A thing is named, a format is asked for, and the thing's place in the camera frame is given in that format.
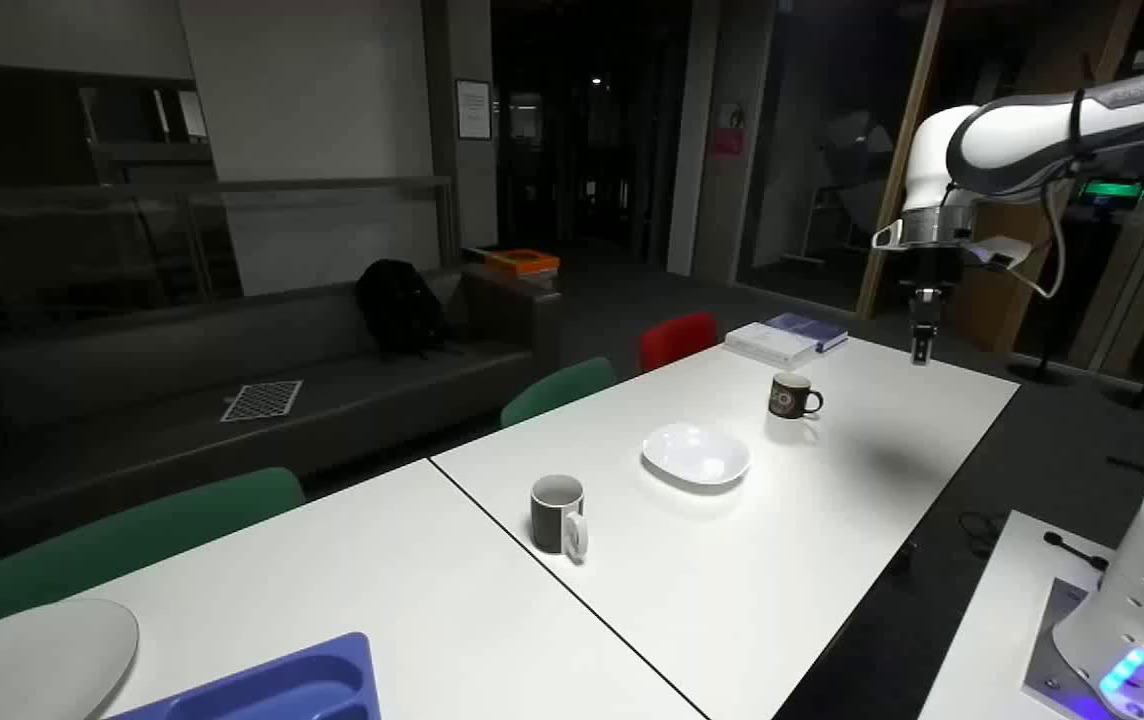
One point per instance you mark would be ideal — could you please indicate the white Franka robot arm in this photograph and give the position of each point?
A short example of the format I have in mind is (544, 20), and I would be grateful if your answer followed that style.
(998, 132)

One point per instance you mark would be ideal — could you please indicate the paper sheet on sofa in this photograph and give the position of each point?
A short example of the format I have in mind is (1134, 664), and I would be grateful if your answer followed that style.
(262, 401)

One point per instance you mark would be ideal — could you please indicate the blue cutlery tray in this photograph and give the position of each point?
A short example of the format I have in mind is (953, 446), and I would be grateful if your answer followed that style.
(278, 685)

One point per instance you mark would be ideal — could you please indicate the red chair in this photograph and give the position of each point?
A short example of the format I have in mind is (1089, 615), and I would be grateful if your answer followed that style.
(676, 337)

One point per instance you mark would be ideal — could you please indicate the bin with orange lid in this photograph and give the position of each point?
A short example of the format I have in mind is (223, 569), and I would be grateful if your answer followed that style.
(519, 265)

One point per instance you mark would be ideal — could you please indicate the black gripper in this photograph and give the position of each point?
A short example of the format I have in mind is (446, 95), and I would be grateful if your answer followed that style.
(930, 283)

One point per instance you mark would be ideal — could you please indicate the red wall sign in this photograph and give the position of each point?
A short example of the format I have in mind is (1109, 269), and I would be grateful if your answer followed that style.
(731, 143)

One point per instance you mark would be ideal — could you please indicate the framed wall notice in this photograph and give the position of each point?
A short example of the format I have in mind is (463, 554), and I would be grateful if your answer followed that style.
(472, 111)

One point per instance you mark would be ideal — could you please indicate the grey sofa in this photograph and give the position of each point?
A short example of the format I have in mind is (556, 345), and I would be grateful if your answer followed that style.
(134, 361)

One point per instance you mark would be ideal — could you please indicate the black dumbbell-shaped tool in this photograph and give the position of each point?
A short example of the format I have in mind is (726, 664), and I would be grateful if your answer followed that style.
(1078, 549)

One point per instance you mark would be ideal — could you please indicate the grey round disc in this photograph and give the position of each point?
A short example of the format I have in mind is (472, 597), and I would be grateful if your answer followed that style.
(24, 662)

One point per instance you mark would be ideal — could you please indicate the green lit sign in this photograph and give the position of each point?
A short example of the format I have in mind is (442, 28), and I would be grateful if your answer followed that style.
(1112, 194)

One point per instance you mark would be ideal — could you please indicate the slanted wooden beam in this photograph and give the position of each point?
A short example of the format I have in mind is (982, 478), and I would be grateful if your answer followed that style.
(901, 145)

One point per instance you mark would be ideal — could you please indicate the green panel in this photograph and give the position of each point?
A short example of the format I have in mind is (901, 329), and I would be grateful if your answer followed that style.
(556, 390)

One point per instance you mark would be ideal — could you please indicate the blue book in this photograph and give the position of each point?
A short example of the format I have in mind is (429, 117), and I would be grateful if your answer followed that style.
(815, 329)

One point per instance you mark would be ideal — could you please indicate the white plate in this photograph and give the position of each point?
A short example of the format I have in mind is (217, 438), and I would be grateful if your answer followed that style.
(694, 455)

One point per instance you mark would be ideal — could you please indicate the black backpack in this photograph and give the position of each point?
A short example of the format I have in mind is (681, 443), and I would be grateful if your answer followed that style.
(396, 307)

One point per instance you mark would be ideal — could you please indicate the wide green chair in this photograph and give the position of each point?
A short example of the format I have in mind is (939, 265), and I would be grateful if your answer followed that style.
(117, 541)

